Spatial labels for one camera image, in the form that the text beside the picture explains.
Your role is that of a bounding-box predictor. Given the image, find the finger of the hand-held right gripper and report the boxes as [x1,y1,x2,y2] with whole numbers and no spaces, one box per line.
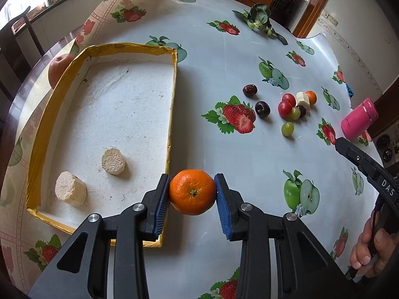
[335,137,384,178]

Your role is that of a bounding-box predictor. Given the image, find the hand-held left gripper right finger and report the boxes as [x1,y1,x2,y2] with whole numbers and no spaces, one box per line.
[214,173,353,299]

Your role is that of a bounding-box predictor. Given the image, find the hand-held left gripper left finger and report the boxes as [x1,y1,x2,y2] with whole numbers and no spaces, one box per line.
[28,173,171,299]

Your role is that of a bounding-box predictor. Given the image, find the large mandarin orange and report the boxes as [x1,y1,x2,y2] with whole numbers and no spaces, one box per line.
[169,169,217,216]

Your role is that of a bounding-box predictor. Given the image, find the dark purple plum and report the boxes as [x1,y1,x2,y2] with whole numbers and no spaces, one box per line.
[255,101,271,118]

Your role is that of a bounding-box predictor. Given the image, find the white tray with yellow rim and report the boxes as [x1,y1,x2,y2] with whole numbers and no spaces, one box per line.
[26,44,179,250]

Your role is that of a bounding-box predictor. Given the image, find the person's right hand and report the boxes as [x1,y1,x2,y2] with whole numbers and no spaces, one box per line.
[350,210,399,279]

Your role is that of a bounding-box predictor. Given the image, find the panel with black dials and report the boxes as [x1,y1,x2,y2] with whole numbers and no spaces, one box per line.
[374,132,395,164]

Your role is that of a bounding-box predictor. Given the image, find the pink thermos cup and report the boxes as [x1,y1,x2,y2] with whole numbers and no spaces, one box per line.
[340,97,379,140]

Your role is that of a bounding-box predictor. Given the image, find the fruit print tablecloth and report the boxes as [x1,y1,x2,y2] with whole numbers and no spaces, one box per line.
[0,0,387,299]

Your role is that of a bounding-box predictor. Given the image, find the green bok choy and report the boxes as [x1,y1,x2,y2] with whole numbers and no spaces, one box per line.
[232,3,289,46]

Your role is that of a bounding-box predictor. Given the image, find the red apple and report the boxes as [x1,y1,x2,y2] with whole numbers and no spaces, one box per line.
[48,54,77,89]

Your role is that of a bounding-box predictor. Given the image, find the dark wooden chair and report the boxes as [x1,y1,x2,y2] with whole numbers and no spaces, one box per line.
[0,5,46,100]

